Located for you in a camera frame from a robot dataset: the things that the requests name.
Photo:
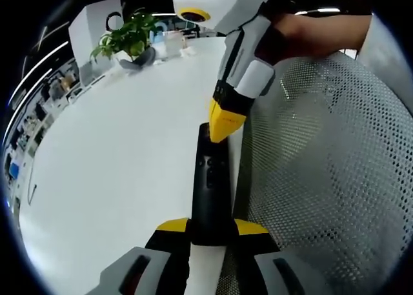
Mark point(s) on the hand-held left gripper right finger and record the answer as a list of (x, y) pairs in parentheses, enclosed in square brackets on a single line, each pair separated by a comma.
[(287, 272)]

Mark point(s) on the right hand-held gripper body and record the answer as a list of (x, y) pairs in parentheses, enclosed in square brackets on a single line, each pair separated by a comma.
[(226, 4)]

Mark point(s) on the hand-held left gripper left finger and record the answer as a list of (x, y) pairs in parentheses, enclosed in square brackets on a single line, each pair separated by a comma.
[(135, 272)]

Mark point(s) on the black remote control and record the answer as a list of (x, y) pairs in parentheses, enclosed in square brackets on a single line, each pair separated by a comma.
[(211, 195)]

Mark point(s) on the person's right hand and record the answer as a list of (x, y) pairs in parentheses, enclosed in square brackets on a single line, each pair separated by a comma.
[(284, 40)]

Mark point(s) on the crumpled white paper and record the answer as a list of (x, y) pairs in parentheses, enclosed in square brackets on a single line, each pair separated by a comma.
[(188, 53)]

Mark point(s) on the clear plastic container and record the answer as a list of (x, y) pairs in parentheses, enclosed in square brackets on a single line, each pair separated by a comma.
[(173, 42)]

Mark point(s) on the blue and white bag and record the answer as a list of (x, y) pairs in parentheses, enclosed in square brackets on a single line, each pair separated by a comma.
[(158, 30)]

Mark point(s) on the dark round plant pot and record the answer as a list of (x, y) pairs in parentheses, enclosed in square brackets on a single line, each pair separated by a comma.
[(142, 58)]

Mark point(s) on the green leafy plant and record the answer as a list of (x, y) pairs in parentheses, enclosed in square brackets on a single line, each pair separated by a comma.
[(129, 36)]

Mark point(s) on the grey mesh chair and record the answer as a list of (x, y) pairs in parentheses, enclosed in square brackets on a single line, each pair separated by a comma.
[(322, 162)]

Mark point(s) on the person's light grey sleeve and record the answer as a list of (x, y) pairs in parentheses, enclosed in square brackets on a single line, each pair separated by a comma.
[(390, 49)]

